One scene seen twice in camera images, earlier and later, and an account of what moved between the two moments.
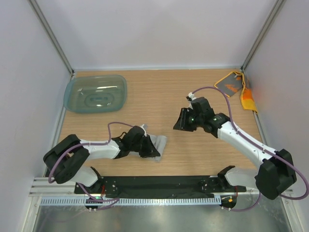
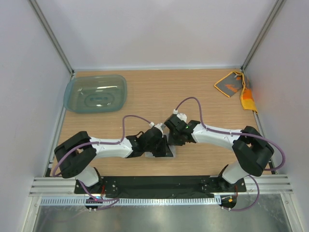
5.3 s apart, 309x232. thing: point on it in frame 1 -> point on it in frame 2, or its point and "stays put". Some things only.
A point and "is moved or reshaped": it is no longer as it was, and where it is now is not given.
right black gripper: x=181 y=123 -> x=173 y=142
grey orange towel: x=231 y=83 stays put
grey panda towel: x=159 y=142 is moved or reshaped
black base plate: x=160 y=184 stays put
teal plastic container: x=95 y=94 stays put
